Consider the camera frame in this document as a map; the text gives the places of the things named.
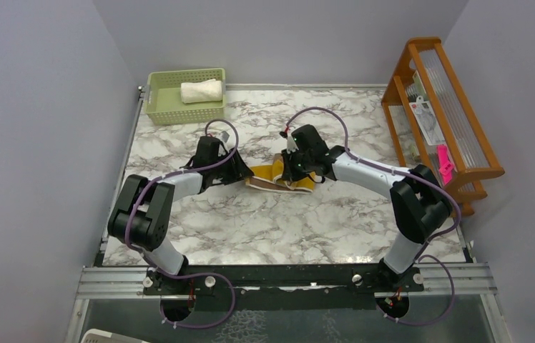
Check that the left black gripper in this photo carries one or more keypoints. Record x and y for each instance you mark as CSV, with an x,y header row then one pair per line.
x,y
239,171

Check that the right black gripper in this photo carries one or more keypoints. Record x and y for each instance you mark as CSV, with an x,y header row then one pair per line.
x,y
288,173

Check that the yellow bear towel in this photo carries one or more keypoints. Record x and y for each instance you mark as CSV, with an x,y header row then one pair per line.
x,y
269,178

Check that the white towel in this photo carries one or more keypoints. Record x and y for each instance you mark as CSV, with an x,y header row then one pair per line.
x,y
203,91

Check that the green plastic basket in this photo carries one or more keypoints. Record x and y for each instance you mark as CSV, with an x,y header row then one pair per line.
x,y
162,101

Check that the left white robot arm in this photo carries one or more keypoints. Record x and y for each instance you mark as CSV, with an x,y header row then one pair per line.
x,y
142,211

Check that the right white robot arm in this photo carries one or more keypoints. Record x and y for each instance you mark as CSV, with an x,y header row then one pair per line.
x,y
419,205

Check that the white paper package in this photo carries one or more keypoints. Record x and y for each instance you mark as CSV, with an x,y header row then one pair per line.
x,y
427,122

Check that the wooden rack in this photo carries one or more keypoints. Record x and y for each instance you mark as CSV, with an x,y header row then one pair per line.
x,y
425,70

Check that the pink clip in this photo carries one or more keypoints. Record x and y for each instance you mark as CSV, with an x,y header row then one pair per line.
x,y
446,166

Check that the white tray corner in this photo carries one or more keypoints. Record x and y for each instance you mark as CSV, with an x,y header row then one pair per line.
x,y
101,336

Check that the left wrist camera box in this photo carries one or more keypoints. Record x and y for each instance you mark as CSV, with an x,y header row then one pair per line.
x,y
223,136

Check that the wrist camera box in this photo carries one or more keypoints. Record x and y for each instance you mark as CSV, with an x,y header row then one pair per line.
x,y
223,136
291,146

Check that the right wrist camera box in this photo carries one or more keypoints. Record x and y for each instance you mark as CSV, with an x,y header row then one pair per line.
x,y
291,146

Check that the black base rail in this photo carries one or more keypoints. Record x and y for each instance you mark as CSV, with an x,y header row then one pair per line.
x,y
280,287

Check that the aluminium frame rail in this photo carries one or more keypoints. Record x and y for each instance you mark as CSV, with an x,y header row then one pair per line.
x,y
129,282

